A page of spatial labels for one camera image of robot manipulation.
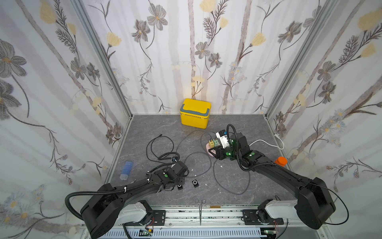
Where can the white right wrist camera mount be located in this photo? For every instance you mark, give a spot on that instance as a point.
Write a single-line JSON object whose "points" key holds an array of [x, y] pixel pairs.
{"points": [[222, 138]]}

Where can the blue transparent bottle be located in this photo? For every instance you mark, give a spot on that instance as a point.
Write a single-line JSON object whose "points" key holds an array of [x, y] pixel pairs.
{"points": [[126, 170]]}

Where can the yellow plastic storage box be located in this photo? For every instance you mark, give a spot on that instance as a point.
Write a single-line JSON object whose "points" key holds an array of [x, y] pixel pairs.
{"points": [[195, 113]]}

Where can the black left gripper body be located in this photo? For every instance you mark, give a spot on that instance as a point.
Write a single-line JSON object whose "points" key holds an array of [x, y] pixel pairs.
{"points": [[180, 181]]}

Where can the black mp3 player right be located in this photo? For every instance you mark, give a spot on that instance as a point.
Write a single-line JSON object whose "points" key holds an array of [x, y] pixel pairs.
{"points": [[195, 183]]}

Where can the orange bottle cap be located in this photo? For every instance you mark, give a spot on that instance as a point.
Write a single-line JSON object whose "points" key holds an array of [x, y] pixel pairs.
{"points": [[281, 161]]}

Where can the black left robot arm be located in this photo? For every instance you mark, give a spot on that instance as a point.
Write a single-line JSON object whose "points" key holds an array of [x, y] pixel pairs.
{"points": [[102, 209]]}

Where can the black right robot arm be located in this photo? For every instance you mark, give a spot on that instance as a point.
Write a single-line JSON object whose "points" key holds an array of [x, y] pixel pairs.
{"points": [[312, 203]]}

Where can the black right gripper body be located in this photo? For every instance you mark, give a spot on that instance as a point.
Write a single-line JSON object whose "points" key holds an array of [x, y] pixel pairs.
{"points": [[220, 152]]}

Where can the pink power strip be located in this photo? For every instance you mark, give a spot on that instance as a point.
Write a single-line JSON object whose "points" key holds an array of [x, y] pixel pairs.
{"points": [[210, 150]]}

